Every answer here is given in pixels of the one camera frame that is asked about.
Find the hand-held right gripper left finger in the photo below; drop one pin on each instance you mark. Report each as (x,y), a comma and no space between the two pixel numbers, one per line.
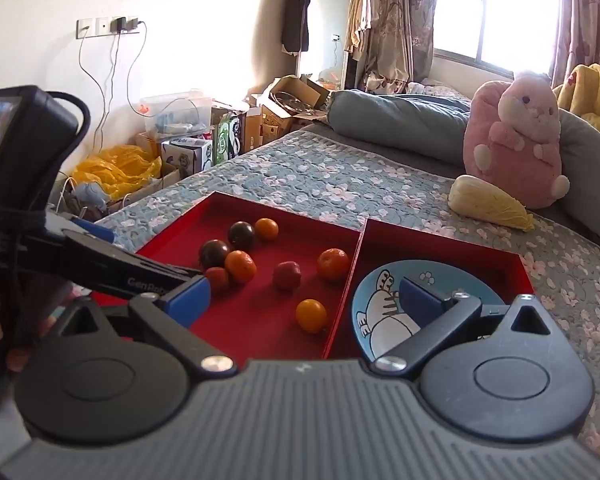
(192,297)

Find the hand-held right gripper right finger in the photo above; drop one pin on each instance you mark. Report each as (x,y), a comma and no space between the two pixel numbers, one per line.
(420,300)

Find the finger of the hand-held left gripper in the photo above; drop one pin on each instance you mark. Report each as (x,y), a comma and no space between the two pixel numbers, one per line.
(130,272)

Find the red cherry tomato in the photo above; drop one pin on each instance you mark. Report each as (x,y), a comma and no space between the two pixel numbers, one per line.
(286,275)
(217,277)

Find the blue cat print plate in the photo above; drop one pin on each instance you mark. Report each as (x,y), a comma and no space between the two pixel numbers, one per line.
(380,305)

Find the dark purple tomato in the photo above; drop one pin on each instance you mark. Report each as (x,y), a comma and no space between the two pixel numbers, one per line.
(241,235)
(214,253)

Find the red tray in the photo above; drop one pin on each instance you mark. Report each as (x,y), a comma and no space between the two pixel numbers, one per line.
(260,305)
(430,247)

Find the orange cherry tomato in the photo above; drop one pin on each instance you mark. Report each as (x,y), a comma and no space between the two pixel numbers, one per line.
(266,228)
(311,315)
(240,266)
(333,263)

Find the brown cardboard box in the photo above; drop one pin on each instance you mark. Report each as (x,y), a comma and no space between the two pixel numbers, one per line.
(152,187)

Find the yellow plastic bag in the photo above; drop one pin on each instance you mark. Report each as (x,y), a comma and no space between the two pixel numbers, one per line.
(115,170)

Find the napa cabbage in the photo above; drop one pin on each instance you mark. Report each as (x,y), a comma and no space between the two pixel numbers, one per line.
(485,200)

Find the white printed box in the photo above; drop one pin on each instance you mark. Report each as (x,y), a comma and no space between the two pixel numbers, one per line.
(187,155)

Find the black charger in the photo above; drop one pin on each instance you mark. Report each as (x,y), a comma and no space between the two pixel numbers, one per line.
(118,25)

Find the clear plastic storage box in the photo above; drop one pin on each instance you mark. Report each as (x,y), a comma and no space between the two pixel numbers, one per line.
(175,110)

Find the green and white carton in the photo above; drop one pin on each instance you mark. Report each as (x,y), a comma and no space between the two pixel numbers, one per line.
(229,137)

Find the pink plush toy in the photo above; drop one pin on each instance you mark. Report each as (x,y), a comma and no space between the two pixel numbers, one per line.
(515,150)

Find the grey-blue long pillow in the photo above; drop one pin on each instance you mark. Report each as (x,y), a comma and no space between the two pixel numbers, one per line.
(395,120)

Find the open cardboard box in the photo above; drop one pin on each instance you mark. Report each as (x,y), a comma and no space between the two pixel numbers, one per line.
(290,105)

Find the yellow plush on pillow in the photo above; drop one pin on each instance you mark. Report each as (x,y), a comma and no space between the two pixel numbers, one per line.
(592,95)

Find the beige hanging garment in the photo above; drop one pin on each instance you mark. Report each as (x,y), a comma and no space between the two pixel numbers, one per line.
(357,15)

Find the dark hanging garment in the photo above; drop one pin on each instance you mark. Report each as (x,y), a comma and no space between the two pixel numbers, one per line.
(296,15)

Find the window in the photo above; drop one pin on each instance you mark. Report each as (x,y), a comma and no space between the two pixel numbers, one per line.
(495,5)

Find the white wall socket strip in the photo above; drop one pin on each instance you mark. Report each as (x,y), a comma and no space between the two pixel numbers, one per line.
(92,27)

